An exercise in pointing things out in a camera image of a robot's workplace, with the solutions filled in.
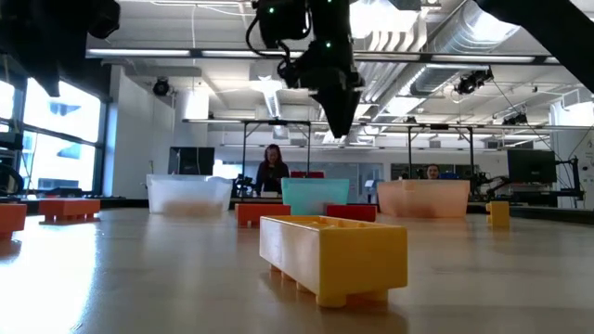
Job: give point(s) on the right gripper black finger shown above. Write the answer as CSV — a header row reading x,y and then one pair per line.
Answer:
x,y
334,111
348,111

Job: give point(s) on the long red toy brick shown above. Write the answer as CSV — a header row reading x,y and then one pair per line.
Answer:
x,y
351,213

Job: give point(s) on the long orange toy brick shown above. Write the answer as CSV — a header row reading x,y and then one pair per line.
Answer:
x,y
262,213
69,208
11,218

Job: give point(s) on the long yellow toy brick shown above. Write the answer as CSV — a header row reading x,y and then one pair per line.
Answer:
x,y
362,260

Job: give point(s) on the small yellow toy brick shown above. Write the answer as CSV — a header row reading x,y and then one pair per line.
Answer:
x,y
499,214

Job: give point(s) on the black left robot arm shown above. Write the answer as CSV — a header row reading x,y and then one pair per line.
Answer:
x,y
37,28

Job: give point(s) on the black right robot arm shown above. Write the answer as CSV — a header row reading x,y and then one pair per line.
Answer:
x,y
547,28

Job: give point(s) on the silver ceiling pipe bundle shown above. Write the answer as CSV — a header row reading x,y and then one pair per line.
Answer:
x,y
394,74

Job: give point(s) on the red background box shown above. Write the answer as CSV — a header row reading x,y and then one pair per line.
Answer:
x,y
306,174

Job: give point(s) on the teal plastic bin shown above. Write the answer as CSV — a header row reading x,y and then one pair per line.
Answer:
x,y
315,195

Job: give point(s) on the person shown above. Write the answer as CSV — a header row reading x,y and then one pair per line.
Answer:
x,y
271,178
432,171

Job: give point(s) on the orange plastic bin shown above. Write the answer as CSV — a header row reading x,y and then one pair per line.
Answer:
x,y
422,199

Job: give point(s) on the blue background object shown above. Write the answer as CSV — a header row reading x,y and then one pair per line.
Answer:
x,y
449,176

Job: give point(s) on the long linear ceiling light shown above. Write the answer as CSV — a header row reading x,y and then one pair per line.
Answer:
x,y
213,120
139,52

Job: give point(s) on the black computer monitor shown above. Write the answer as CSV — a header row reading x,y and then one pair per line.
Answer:
x,y
191,161
531,166

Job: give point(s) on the black round ceiling spotlight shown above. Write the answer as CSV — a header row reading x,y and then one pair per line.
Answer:
x,y
161,87

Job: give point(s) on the clear plastic bin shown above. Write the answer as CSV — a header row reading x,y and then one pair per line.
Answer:
x,y
185,195

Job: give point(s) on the white ceiling air duct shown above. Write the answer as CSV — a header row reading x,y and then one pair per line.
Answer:
x,y
271,99

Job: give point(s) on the black background rig frame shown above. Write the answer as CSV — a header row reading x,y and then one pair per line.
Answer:
x,y
409,148
244,148

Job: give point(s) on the black ceiling-mounted camera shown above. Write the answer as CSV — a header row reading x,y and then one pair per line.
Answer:
x,y
471,82

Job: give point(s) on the silver round ventilation duct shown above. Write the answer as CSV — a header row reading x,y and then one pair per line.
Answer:
x,y
464,37

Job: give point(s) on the black aluminium rig frame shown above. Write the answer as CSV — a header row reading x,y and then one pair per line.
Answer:
x,y
547,212

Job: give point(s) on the large window wall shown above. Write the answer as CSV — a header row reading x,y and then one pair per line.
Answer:
x,y
60,116

